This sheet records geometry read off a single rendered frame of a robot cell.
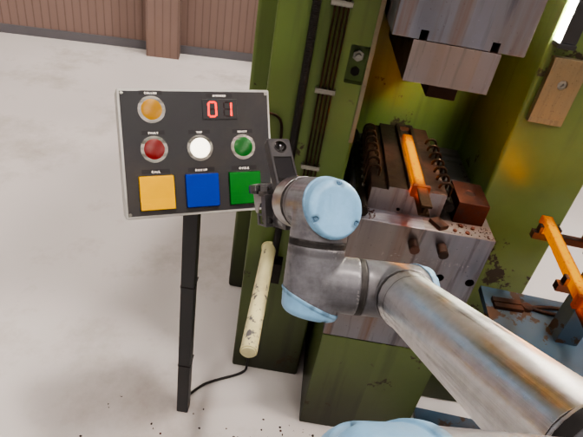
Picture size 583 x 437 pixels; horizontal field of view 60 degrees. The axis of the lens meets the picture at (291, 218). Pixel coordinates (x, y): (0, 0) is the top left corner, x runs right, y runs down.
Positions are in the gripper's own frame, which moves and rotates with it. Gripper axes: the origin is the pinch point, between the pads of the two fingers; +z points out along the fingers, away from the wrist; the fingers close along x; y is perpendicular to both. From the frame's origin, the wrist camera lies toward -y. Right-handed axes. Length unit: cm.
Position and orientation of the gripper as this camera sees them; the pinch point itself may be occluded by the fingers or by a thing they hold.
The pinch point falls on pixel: (258, 185)
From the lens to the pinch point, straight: 107.3
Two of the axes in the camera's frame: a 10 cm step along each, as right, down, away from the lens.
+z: -3.7, -0.9, 9.2
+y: 0.4, 9.9, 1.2
